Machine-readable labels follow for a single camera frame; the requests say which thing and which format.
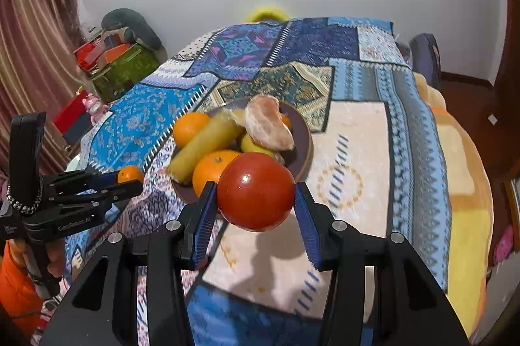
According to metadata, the green patterned box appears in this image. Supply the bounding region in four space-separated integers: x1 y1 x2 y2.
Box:
93 44 160 103

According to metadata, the red box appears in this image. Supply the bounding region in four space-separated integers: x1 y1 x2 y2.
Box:
53 88 93 145

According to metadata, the pink plush toy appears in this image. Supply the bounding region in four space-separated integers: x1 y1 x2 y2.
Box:
82 93 109 126

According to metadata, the large orange with stem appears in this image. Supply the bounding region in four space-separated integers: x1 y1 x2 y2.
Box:
192 150 240 197

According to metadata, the sugarcane piece with cut end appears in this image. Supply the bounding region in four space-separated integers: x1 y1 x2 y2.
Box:
167 108 244 185

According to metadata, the hand holding left gripper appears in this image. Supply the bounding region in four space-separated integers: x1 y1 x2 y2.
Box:
7 239 65 277

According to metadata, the striped pink curtain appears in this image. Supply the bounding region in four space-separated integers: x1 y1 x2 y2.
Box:
1 0 91 180

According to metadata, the dark green neck pillow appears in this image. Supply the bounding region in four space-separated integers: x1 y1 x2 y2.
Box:
101 8 162 51

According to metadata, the patterned blue patchwork tablecloth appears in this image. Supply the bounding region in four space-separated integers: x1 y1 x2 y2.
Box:
65 18 451 345

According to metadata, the smooth large orange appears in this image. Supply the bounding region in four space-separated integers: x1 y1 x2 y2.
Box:
173 112 211 149

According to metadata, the peeled pomelo segment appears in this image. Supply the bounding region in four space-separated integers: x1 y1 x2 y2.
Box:
244 94 294 151

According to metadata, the small mandarin orange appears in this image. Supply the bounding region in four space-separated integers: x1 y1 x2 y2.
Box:
117 165 144 183
281 114 292 130

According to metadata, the red tomato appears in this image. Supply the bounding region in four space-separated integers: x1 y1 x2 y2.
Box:
217 152 295 233

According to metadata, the yellow orange blanket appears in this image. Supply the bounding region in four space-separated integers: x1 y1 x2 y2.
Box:
414 73 494 335

